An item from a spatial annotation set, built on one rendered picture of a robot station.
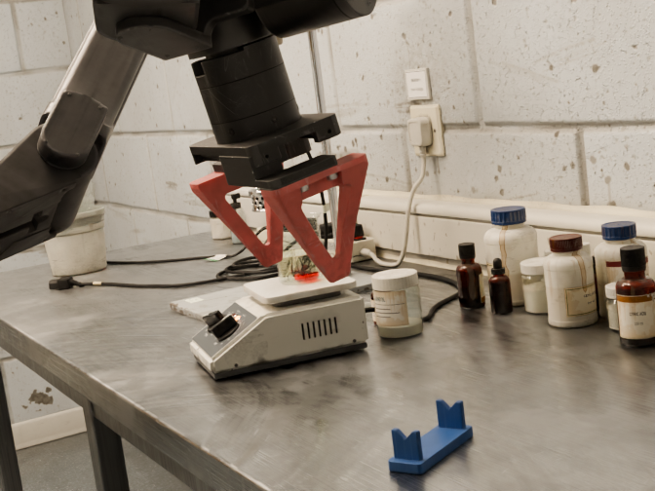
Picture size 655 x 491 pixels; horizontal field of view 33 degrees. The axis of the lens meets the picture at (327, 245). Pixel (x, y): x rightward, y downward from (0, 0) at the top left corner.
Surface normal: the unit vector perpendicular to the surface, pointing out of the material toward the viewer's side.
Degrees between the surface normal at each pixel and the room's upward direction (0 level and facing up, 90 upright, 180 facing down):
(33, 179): 51
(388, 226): 90
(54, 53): 90
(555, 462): 0
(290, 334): 90
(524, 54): 90
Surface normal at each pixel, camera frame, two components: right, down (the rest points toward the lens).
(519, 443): -0.13, -0.98
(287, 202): 0.55, 0.41
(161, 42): 0.07, 0.99
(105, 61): 0.35, -0.59
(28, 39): 0.48, 0.08
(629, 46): -0.87, 0.18
